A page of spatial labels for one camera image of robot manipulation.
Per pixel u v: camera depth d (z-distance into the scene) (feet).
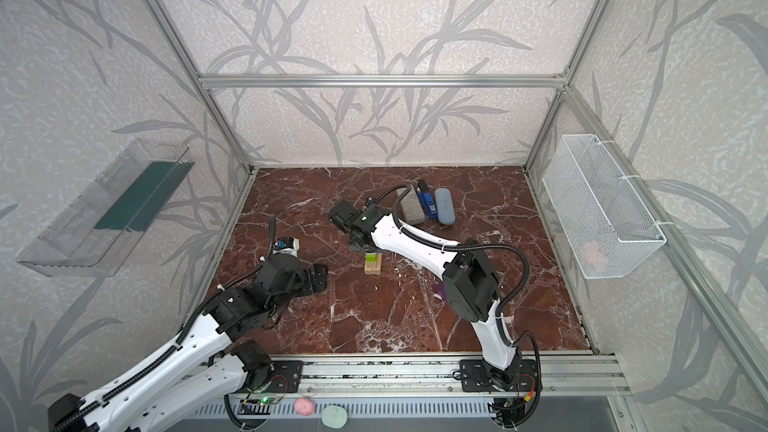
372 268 2.94
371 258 3.13
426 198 3.45
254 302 1.85
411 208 3.45
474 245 1.67
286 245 2.23
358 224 1.99
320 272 2.31
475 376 2.41
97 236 2.08
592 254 2.42
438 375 2.47
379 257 3.07
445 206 3.45
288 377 2.39
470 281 1.60
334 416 2.19
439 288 2.89
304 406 2.23
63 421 1.27
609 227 1.99
